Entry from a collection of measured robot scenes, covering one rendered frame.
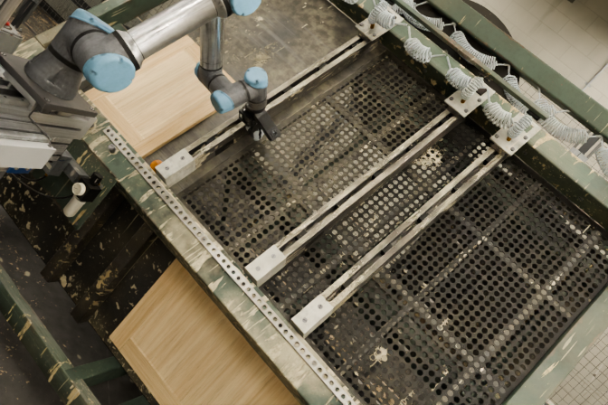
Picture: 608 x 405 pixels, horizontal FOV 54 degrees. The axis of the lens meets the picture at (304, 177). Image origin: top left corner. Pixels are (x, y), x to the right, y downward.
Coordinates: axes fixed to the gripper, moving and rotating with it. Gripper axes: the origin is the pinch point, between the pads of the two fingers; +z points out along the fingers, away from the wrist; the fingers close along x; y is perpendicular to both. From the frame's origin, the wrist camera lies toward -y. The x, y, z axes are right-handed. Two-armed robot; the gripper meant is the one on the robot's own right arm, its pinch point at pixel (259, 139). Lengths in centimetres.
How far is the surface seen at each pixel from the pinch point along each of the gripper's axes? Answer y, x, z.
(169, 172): 6.6, 34.8, -5.0
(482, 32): -14, -122, 10
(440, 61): -21, -76, -8
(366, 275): -65, 9, -5
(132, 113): 39.2, 28.7, 0.7
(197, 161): 5.4, 23.9, -2.3
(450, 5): 6, -122, 10
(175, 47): 56, -3, 0
